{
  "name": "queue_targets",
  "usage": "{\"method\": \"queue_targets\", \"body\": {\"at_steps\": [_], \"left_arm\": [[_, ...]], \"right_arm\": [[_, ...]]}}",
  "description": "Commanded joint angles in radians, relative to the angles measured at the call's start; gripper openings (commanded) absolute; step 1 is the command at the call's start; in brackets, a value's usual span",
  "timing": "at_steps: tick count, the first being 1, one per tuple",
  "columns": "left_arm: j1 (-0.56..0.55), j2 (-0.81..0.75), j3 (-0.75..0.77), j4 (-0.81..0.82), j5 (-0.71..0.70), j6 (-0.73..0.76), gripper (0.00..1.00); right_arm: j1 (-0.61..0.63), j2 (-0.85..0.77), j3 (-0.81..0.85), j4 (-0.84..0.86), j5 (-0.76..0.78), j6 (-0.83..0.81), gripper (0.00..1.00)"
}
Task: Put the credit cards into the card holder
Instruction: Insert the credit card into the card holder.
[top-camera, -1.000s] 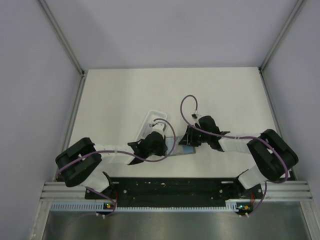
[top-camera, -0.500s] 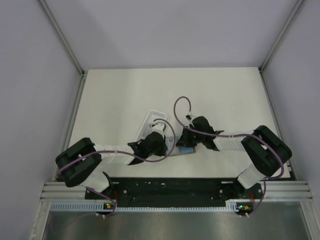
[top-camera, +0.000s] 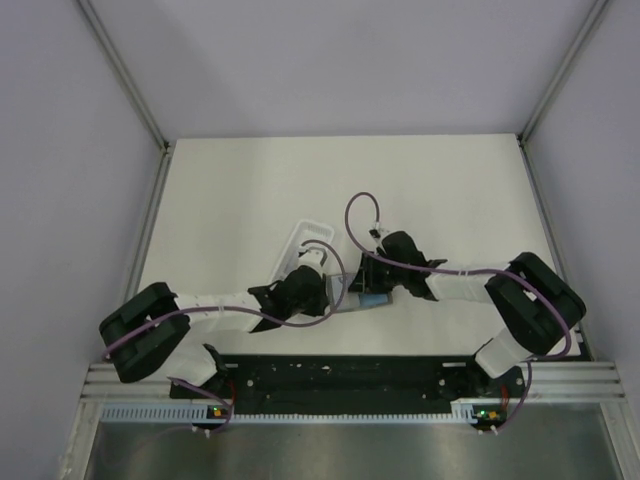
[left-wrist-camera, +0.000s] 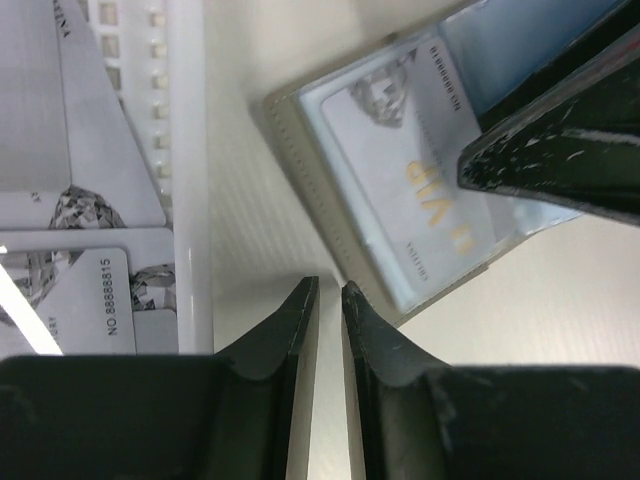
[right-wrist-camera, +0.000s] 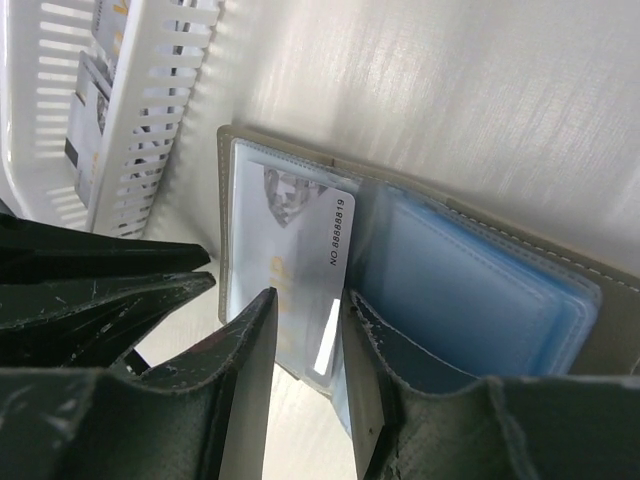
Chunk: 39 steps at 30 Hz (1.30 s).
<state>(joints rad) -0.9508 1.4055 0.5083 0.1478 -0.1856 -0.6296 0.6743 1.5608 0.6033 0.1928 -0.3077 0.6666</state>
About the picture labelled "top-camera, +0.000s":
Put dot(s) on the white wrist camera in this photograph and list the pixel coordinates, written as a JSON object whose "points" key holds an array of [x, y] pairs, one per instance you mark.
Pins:
{"points": [[312, 256], [377, 232]]}

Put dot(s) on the white plastic basket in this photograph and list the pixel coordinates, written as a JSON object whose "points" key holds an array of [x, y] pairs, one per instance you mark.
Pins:
{"points": [[305, 232]]}

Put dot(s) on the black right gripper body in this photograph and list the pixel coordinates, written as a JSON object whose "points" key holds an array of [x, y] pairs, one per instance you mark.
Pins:
{"points": [[380, 276]]}

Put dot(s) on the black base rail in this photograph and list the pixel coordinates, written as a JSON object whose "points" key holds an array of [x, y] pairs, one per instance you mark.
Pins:
{"points": [[358, 384]]}

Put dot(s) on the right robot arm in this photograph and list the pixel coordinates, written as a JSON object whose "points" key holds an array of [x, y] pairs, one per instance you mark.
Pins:
{"points": [[537, 307]]}

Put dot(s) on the white slotted cable duct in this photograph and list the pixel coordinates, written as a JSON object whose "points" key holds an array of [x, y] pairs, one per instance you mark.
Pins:
{"points": [[207, 414]]}

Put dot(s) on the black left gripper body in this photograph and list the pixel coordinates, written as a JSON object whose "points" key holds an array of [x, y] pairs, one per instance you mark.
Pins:
{"points": [[313, 306]]}

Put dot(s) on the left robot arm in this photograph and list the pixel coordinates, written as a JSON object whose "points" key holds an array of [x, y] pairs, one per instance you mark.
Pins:
{"points": [[159, 330]]}

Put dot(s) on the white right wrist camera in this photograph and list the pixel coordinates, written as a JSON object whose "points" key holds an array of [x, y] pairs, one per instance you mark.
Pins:
{"points": [[377, 232]]}

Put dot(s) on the grey card holder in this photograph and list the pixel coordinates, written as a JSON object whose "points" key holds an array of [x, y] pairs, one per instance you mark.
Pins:
{"points": [[353, 301]]}

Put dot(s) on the aluminium frame post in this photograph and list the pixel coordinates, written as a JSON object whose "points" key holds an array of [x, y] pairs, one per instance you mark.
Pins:
{"points": [[594, 18], [124, 78]]}

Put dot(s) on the right aluminium frame post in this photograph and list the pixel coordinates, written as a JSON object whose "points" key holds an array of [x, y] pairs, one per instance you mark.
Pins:
{"points": [[594, 18]]}

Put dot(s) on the left aluminium frame post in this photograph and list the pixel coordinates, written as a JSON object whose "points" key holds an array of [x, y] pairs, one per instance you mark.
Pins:
{"points": [[124, 78]]}

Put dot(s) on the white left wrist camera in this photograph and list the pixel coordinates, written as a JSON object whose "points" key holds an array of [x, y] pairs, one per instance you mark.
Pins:
{"points": [[312, 256]]}

